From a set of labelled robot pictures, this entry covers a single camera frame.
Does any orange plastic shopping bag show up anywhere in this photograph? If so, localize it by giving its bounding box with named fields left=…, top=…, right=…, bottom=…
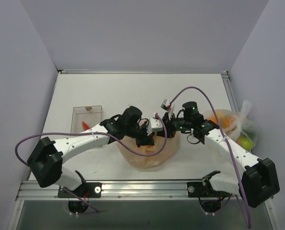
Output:
left=116, top=133, right=180, bottom=169

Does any fake watermelon slice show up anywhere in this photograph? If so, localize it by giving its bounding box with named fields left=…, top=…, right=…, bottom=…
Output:
left=81, top=121, right=90, bottom=131

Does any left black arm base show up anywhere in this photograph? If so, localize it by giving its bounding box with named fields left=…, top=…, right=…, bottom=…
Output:
left=57, top=182, right=102, bottom=215

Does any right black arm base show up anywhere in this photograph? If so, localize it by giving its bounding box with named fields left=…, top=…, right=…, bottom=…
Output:
left=187, top=181, right=232, bottom=216

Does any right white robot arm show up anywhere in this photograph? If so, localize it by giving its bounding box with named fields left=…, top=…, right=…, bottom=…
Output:
left=161, top=100, right=280, bottom=208

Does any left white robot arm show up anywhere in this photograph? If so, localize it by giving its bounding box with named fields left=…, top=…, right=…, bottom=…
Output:
left=27, top=106, right=163, bottom=197

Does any clear bag of fruits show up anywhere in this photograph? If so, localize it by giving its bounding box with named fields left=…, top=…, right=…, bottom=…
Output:
left=203, top=100, right=258, bottom=151

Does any clear plastic fruit box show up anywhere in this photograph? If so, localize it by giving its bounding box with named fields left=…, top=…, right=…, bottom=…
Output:
left=71, top=105, right=103, bottom=133

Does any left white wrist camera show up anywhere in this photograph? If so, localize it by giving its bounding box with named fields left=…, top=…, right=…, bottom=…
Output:
left=146, top=113, right=165, bottom=136

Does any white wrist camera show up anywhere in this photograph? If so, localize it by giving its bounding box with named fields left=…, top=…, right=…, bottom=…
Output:
left=161, top=99, right=174, bottom=120
left=146, top=113, right=165, bottom=136

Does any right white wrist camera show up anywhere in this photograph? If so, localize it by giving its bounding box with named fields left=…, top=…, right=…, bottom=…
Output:
left=161, top=99, right=174, bottom=120

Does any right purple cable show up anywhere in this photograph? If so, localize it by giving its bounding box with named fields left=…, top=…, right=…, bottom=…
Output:
left=170, top=86, right=252, bottom=230

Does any aluminium front rail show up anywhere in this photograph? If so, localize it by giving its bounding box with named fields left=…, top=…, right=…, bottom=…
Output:
left=16, top=180, right=201, bottom=201

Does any aluminium rail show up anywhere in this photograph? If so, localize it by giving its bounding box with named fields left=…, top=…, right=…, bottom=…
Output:
left=221, top=71, right=263, bottom=180
left=16, top=180, right=201, bottom=201

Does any aluminium right side rail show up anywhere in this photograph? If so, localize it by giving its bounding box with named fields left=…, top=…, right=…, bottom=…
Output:
left=221, top=71, right=263, bottom=180

